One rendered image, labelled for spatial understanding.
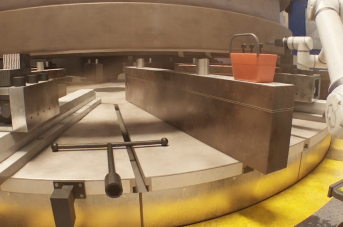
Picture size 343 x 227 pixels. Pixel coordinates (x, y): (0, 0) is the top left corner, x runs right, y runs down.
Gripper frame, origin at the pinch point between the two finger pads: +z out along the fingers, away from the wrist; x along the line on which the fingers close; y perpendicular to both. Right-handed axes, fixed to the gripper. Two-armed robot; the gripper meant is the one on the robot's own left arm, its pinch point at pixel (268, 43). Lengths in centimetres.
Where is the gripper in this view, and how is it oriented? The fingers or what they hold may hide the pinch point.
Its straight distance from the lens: 197.4
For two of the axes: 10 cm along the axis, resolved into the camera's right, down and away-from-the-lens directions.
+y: 0.0, -9.9, -1.5
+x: -7.9, 0.9, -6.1
